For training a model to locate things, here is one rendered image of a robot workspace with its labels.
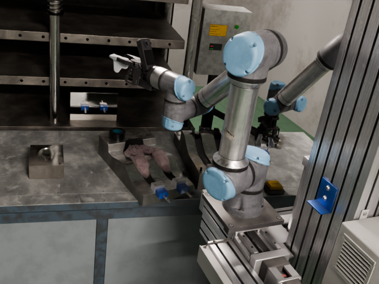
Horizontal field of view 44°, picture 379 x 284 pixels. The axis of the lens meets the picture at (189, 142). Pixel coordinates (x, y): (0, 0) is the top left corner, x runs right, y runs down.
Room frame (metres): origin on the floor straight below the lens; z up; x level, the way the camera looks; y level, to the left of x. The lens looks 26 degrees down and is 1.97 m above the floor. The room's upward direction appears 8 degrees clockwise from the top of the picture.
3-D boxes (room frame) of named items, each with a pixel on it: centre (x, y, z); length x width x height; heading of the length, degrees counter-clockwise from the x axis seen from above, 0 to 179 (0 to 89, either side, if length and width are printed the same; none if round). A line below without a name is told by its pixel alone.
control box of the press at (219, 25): (2.89, -0.10, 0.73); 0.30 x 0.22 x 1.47; 108
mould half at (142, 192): (1.97, 0.20, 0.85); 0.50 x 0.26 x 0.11; 36
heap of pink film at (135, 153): (1.97, 0.19, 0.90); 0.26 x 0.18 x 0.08; 36
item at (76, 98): (2.75, 0.66, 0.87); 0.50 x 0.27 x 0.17; 18
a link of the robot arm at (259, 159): (1.43, -0.22, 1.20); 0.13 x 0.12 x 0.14; 142
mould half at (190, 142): (2.16, -0.11, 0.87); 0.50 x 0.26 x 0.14; 18
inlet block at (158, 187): (1.72, 0.08, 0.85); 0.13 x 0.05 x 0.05; 36
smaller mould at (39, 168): (1.89, 0.65, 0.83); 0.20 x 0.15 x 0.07; 18
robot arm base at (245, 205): (1.44, -0.22, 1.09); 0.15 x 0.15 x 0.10
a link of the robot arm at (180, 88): (1.49, 0.07, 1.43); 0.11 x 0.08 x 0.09; 52
